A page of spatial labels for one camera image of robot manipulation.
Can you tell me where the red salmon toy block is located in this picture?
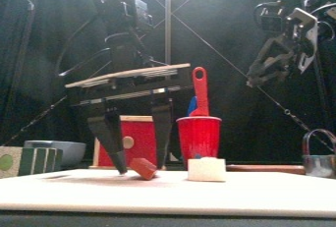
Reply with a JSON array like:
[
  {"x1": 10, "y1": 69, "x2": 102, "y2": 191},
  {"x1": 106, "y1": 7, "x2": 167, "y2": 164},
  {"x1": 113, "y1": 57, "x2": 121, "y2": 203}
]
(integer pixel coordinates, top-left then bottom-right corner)
[{"x1": 129, "y1": 157, "x2": 159, "y2": 181}]

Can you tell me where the red wooden box with knob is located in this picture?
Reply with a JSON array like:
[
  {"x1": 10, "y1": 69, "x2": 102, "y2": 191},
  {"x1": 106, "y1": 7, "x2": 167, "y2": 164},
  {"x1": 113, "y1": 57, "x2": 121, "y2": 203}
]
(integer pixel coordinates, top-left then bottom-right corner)
[{"x1": 91, "y1": 115, "x2": 171, "y2": 170}]

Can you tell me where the red plastic cup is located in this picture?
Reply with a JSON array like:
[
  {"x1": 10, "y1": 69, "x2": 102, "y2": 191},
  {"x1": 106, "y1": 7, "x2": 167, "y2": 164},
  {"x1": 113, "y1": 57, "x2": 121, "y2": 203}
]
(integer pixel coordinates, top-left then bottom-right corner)
[{"x1": 175, "y1": 115, "x2": 223, "y2": 170}]

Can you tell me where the blue plastic utensil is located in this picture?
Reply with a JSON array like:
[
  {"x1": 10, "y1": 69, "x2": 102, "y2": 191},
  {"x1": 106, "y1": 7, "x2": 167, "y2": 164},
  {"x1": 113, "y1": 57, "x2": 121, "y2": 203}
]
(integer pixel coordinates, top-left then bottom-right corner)
[{"x1": 187, "y1": 95, "x2": 199, "y2": 118}]

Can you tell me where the grey bowl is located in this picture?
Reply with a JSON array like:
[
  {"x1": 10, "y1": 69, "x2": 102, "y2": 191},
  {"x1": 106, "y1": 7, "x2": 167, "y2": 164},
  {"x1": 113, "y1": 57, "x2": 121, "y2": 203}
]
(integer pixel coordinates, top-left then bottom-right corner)
[{"x1": 25, "y1": 140, "x2": 89, "y2": 169}]

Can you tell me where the red plastic spatula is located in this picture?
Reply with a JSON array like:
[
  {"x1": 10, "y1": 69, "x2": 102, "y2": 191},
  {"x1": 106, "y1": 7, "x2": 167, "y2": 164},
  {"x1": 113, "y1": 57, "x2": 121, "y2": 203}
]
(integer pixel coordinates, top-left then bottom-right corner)
[{"x1": 193, "y1": 66, "x2": 211, "y2": 118}]

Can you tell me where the white toy rice cube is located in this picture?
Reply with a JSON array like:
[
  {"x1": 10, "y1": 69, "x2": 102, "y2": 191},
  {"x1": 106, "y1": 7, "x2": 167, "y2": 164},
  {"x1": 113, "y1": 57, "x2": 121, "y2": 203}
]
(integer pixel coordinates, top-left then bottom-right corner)
[{"x1": 187, "y1": 156, "x2": 229, "y2": 183}]

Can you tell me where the green striped white box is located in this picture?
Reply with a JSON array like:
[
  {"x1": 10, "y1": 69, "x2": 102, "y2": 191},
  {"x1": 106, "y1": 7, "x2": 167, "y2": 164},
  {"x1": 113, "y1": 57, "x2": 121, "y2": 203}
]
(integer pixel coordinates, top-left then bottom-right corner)
[{"x1": 0, "y1": 145, "x2": 65, "y2": 180}]

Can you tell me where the white cutting board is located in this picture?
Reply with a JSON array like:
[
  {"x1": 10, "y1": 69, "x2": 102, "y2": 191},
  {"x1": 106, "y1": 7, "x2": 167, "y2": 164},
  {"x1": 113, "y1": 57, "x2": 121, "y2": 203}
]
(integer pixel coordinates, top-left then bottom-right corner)
[{"x1": 0, "y1": 168, "x2": 336, "y2": 220}]

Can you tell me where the brown wooden strip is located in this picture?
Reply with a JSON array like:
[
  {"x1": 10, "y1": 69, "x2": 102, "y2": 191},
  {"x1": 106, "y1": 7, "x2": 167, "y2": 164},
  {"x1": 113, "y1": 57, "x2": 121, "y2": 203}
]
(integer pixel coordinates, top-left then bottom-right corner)
[{"x1": 226, "y1": 163, "x2": 307, "y2": 176}]

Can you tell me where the diagonal brace wire with turnbuckle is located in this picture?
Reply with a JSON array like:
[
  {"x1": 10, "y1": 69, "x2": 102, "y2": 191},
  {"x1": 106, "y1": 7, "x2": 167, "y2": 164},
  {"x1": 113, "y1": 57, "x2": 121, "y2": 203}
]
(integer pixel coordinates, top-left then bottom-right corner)
[{"x1": 126, "y1": 0, "x2": 336, "y2": 155}]

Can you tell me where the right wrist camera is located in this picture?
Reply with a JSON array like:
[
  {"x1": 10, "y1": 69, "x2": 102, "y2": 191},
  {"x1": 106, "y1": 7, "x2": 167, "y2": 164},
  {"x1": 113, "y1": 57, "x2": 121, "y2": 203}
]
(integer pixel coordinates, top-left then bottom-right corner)
[{"x1": 254, "y1": 1, "x2": 289, "y2": 35}]

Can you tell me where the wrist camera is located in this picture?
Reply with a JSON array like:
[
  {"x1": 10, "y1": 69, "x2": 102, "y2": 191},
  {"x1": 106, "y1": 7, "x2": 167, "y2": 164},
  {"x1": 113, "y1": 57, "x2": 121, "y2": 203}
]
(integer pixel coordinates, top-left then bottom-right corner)
[
  {"x1": 254, "y1": 1, "x2": 289, "y2": 35},
  {"x1": 130, "y1": 0, "x2": 155, "y2": 32}
]

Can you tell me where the metal frame pole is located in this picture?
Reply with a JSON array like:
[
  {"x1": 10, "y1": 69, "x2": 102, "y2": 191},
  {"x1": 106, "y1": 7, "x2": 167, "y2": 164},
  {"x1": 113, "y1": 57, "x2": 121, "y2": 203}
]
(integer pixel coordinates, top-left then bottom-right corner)
[{"x1": 165, "y1": 0, "x2": 174, "y2": 82}]

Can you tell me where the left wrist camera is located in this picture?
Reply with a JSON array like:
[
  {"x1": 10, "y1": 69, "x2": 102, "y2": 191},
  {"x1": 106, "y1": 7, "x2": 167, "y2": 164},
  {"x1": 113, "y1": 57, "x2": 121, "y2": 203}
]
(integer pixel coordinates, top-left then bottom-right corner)
[{"x1": 130, "y1": 0, "x2": 155, "y2": 32}]

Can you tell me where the small metal pot with handle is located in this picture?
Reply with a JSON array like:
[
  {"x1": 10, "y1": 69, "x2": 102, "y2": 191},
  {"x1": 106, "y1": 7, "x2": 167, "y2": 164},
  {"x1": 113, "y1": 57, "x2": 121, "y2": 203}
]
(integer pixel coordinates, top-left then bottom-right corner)
[{"x1": 301, "y1": 128, "x2": 336, "y2": 179}]

